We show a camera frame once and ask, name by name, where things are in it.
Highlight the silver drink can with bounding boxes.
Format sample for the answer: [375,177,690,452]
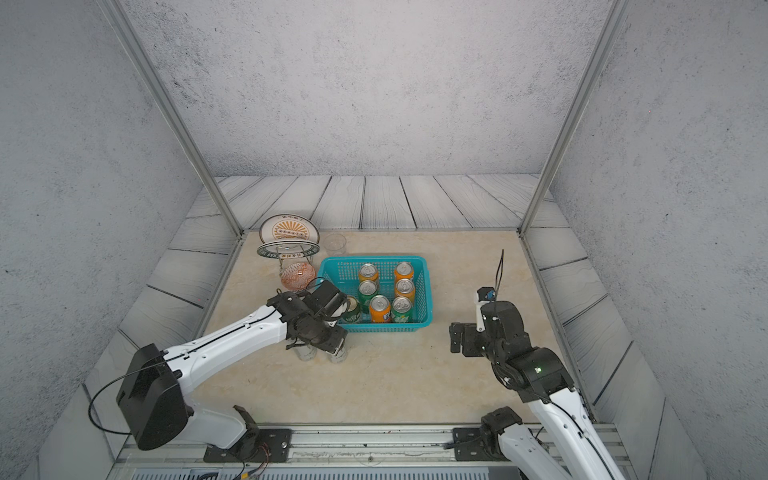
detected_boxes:
[293,345,317,362]
[328,347,348,364]

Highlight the green gold beer can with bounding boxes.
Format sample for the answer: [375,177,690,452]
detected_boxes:
[342,296,362,324]

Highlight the teal plastic basket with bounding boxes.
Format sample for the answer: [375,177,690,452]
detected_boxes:
[317,255,433,333]

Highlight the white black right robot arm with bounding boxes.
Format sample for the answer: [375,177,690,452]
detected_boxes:
[449,300,625,479]

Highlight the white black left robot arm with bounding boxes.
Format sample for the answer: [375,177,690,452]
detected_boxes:
[115,280,349,460]

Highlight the orange patterned bowl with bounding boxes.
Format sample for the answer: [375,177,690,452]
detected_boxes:
[280,262,317,291]

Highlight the green soda can middle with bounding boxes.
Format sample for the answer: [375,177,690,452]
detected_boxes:
[357,280,378,313]

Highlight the green soda can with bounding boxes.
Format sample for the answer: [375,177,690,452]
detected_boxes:
[357,280,378,313]
[391,296,413,323]

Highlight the green soda can front right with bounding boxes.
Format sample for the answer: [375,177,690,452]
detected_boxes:
[391,296,413,323]

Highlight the orange soda can front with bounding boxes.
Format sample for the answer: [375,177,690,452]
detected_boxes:
[369,295,392,324]

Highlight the orange soda can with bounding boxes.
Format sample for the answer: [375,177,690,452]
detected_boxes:
[394,261,415,282]
[369,295,392,324]
[395,278,416,304]
[358,262,379,284]

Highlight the orange soda can middle right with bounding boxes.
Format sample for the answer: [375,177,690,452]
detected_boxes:
[395,278,416,304]

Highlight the orange soda can back left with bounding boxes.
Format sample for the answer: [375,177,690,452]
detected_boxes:
[358,262,379,284]

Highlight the green rimmed flat plate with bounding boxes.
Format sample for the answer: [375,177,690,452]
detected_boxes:
[257,239,320,260]

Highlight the clear drinking glass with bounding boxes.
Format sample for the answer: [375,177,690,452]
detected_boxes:
[322,232,347,256]

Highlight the orange soda can back right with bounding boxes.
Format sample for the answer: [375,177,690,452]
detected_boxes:
[394,261,415,282]

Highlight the upright plate with sunburst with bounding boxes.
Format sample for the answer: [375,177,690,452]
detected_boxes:
[259,214,320,243]

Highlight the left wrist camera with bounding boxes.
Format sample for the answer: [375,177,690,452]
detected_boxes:
[307,280,348,318]

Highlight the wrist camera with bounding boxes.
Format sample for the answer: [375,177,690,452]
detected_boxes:
[475,286,496,332]
[307,280,348,318]

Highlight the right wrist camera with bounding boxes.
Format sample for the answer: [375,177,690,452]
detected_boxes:
[475,286,496,332]

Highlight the metal wire plate rack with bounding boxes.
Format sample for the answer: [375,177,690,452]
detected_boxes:
[279,254,315,276]

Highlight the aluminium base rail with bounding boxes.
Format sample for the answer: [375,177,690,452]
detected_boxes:
[115,424,502,477]

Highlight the right aluminium frame post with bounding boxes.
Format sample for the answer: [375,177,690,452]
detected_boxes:
[518,0,630,238]

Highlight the aluminium frame post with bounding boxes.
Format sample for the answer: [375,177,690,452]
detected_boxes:
[97,0,244,239]
[518,0,630,238]

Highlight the left aluminium frame post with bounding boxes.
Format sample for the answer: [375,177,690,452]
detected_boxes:
[97,0,244,239]

